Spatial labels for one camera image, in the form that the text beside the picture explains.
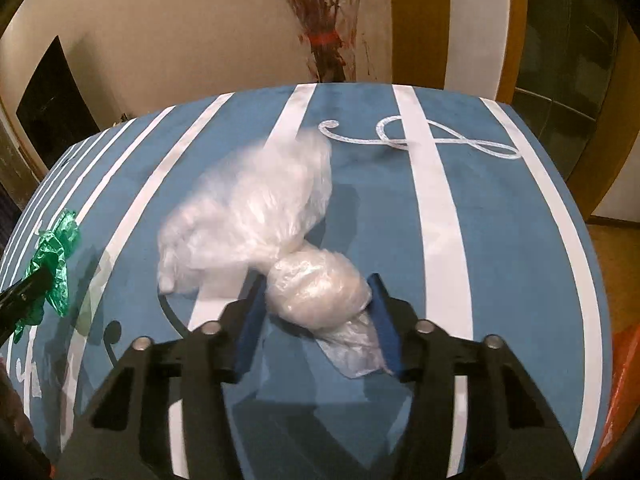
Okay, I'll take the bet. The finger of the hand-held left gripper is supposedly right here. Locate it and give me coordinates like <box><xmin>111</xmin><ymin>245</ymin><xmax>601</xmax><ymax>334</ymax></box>
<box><xmin>0</xmin><ymin>265</ymin><xmax>55</xmax><ymax>346</ymax></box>

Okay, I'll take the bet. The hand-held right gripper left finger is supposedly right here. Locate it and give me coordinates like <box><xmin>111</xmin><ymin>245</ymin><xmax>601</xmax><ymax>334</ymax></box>
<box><xmin>57</xmin><ymin>276</ymin><xmax>271</xmax><ymax>480</ymax></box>

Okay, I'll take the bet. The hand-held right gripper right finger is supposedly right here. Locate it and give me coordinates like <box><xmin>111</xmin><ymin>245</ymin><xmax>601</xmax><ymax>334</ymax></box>
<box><xmin>366</xmin><ymin>273</ymin><xmax>583</xmax><ymax>480</ymax></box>

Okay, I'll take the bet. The green plastic bag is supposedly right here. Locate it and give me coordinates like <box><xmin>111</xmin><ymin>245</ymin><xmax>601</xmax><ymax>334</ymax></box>
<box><xmin>14</xmin><ymin>209</ymin><xmax>82</xmax><ymax>343</ymax></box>

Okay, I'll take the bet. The balled clear plastic bag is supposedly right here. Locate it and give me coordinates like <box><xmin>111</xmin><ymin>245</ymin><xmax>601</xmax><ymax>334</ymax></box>
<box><xmin>264</xmin><ymin>249</ymin><xmax>393</xmax><ymax>380</ymax></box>

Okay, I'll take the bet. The large clear bubble wrap bag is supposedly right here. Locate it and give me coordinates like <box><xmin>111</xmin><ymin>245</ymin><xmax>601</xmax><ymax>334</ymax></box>
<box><xmin>156</xmin><ymin>127</ymin><xmax>335</xmax><ymax>297</ymax></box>

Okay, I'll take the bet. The orange plastic waste basket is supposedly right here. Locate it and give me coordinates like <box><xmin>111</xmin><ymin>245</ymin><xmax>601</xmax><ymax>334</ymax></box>
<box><xmin>595</xmin><ymin>322</ymin><xmax>640</xmax><ymax>443</ymax></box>

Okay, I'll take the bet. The person's left forearm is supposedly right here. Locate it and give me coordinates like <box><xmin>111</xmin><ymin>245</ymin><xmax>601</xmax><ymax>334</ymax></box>
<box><xmin>0</xmin><ymin>360</ymin><xmax>51</xmax><ymax>471</ymax></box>

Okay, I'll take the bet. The blue white striped tablecloth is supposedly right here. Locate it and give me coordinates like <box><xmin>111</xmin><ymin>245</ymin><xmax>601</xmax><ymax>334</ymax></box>
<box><xmin>0</xmin><ymin>82</ymin><xmax>615</xmax><ymax>480</ymax></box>

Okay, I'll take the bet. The black flat panel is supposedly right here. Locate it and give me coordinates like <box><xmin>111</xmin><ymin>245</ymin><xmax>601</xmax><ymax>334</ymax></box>
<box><xmin>16</xmin><ymin>36</ymin><xmax>101</xmax><ymax>136</ymax></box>

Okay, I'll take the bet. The clear glass vase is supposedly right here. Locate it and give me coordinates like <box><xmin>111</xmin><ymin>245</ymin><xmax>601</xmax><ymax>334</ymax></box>
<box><xmin>282</xmin><ymin>0</ymin><xmax>365</xmax><ymax>83</ymax></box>

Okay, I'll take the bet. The dark glass door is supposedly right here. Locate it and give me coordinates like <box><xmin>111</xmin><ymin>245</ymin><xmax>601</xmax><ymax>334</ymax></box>
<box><xmin>515</xmin><ymin>0</ymin><xmax>632</xmax><ymax>181</ymax></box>

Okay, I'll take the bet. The wooden wall post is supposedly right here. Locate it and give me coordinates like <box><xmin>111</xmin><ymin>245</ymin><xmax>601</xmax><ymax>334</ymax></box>
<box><xmin>390</xmin><ymin>0</ymin><xmax>448</xmax><ymax>86</ymax></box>

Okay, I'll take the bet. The wooden door frame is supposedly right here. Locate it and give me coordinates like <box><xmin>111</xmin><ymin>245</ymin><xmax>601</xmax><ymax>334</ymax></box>
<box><xmin>497</xmin><ymin>0</ymin><xmax>640</xmax><ymax>218</ymax></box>

